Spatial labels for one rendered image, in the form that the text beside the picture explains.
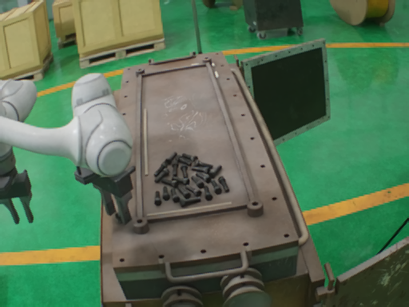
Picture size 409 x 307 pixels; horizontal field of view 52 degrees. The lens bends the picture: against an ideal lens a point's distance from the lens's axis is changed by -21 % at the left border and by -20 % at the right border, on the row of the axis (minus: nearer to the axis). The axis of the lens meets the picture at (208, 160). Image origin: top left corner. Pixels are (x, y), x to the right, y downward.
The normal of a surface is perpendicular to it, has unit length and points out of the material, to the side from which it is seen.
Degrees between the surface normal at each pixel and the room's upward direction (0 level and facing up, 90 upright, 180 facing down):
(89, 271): 0
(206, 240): 0
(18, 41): 90
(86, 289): 0
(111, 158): 93
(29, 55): 90
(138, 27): 90
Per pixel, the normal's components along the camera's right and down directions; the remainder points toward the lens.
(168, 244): -0.11, -0.83
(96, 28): 0.14, 0.53
